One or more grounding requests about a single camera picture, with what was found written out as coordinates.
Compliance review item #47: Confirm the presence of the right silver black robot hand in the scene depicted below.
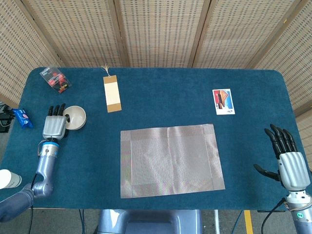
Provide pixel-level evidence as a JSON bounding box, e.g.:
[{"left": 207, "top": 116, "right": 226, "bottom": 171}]
[{"left": 253, "top": 124, "right": 312, "bottom": 191}]

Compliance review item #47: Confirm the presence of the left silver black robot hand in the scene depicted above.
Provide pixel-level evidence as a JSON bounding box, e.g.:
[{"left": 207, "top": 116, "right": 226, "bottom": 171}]
[{"left": 42, "top": 103, "right": 71, "bottom": 141}]

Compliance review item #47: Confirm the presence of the white ceramic bowl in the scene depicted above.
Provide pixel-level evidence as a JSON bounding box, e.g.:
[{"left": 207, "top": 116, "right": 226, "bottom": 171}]
[{"left": 63, "top": 105, "right": 87, "bottom": 131}]

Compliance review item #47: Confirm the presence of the gray woven placemat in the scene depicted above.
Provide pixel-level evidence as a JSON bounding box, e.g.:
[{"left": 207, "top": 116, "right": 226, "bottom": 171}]
[{"left": 120, "top": 123, "right": 226, "bottom": 199}]

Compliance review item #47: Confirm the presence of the blue snack packet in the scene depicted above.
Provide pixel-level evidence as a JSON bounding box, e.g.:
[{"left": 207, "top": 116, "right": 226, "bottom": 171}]
[{"left": 12, "top": 108, "right": 34, "bottom": 129}]

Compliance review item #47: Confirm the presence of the brown and cream bookmark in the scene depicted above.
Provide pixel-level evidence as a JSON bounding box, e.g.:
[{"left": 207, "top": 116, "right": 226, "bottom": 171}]
[{"left": 100, "top": 65, "right": 122, "bottom": 114}]

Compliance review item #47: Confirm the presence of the white paper cup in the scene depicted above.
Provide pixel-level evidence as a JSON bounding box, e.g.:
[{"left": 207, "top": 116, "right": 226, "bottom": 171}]
[{"left": 0, "top": 169, "right": 22, "bottom": 190}]

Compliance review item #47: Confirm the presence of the white table leg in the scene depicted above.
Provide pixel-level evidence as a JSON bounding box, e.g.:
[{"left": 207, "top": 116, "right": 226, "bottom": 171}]
[{"left": 214, "top": 209, "right": 221, "bottom": 234}]

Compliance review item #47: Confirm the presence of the colourful picture postcard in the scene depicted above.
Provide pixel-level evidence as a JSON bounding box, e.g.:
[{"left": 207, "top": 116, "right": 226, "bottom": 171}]
[{"left": 212, "top": 88, "right": 236, "bottom": 116}]

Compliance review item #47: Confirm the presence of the blue velvet tablecloth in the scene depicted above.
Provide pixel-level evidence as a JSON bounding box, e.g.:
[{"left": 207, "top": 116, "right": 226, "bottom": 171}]
[{"left": 0, "top": 67, "right": 308, "bottom": 212}]

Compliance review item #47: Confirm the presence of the blue-gray robot torso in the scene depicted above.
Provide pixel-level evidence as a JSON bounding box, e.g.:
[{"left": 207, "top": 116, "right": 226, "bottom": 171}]
[{"left": 97, "top": 209, "right": 203, "bottom": 234}]

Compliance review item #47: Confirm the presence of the woven bamboo folding screen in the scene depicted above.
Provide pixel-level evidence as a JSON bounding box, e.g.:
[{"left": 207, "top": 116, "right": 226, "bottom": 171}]
[{"left": 0, "top": 0, "right": 312, "bottom": 147}]

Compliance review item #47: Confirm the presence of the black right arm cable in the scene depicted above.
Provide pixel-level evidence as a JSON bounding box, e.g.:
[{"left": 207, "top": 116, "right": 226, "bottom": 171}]
[{"left": 261, "top": 197, "right": 287, "bottom": 234}]

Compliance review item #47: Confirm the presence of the black device with cables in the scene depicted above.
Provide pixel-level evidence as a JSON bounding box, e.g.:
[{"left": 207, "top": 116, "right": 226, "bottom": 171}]
[{"left": 0, "top": 103, "right": 14, "bottom": 134}]

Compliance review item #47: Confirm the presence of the blue floor cable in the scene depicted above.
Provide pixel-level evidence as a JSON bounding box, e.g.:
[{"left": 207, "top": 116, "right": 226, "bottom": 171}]
[{"left": 233, "top": 210, "right": 244, "bottom": 234}]

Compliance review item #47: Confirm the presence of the thin dark cable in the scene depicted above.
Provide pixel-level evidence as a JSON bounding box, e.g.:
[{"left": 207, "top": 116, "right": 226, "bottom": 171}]
[{"left": 78, "top": 209, "right": 86, "bottom": 234}]

